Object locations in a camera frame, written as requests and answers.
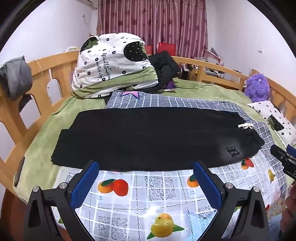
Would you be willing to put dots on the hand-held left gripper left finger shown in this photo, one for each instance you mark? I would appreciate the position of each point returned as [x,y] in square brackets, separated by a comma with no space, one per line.
[84,183]

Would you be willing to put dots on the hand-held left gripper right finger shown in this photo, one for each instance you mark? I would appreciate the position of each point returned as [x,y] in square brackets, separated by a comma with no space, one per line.
[207,185]

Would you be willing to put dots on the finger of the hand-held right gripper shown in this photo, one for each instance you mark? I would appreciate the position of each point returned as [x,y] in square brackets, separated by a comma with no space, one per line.
[291,148]
[278,153]

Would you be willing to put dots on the black pants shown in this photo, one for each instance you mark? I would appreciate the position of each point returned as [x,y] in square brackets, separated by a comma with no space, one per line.
[150,139]

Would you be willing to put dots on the person's right hand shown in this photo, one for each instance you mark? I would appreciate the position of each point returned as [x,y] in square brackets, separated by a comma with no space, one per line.
[291,195]

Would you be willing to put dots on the white flower print pillow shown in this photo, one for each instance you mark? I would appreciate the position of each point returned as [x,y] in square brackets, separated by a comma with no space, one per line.
[266,110]

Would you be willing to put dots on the person's blue jeans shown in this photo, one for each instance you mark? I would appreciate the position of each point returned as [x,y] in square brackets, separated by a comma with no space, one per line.
[289,224]

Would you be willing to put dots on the fruit print plastic sheet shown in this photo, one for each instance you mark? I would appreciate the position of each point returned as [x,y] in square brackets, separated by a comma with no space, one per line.
[143,185]

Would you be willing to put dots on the green bed sheet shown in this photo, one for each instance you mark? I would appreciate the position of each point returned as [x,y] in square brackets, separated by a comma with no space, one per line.
[57,120]

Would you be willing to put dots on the purple plush toy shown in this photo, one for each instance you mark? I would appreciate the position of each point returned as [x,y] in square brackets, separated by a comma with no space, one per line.
[256,87]

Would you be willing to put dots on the grey checked blanket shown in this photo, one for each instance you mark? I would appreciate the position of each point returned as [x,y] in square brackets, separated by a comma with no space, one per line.
[180,103]

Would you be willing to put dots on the purple cloth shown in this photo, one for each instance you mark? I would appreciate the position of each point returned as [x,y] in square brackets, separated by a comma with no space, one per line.
[171,85]

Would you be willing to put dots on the cardboard box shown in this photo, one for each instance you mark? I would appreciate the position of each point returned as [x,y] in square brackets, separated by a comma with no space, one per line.
[193,75]

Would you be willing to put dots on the pile of paper boxes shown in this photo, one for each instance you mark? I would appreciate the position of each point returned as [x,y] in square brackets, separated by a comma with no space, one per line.
[214,56]

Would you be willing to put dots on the black clothes heap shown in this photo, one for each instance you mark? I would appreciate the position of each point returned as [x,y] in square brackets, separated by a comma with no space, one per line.
[165,69]

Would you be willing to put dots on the folded white flower print quilt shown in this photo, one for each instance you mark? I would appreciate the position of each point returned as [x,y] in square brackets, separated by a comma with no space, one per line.
[108,60]

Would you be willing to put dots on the grey hanging garment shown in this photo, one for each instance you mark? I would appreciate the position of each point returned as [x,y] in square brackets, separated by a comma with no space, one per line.
[16,74]

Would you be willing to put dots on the yellow green toy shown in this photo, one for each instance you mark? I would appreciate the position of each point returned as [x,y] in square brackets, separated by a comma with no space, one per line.
[72,48]

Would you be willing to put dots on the large red chair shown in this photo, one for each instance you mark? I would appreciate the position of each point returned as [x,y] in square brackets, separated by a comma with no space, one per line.
[166,48]

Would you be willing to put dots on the dark red curtain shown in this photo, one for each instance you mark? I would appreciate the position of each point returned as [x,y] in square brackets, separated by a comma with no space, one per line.
[161,20]

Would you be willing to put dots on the white air conditioner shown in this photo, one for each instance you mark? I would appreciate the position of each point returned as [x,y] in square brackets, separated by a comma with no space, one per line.
[87,1]

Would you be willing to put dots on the wooden bed frame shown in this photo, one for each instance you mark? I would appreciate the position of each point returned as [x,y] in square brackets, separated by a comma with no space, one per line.
[57,69]

